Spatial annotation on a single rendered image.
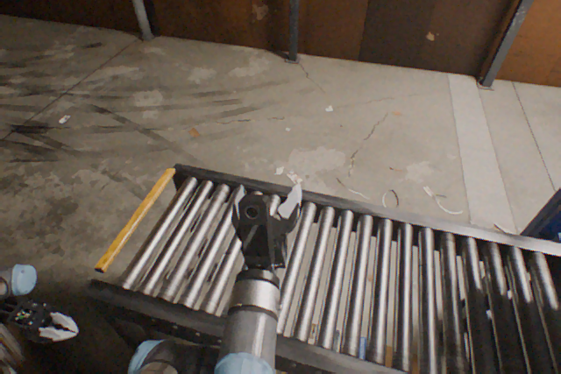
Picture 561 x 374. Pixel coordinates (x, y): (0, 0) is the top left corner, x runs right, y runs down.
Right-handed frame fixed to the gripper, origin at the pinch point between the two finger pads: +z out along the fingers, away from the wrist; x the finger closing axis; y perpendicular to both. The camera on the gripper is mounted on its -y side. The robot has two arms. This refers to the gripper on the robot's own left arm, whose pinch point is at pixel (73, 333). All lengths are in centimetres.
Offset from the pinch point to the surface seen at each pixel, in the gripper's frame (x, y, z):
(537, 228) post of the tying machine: 78, -8, 133
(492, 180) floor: 177, -77, 159
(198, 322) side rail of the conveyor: 10.4, 3.4, 32.0
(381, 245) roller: 47, 3, 77
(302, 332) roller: 16, 3, 59
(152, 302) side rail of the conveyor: 11.8, 3.4, 17.4
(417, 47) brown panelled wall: 324, -55, 105
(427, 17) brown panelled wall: 324, -26, 106
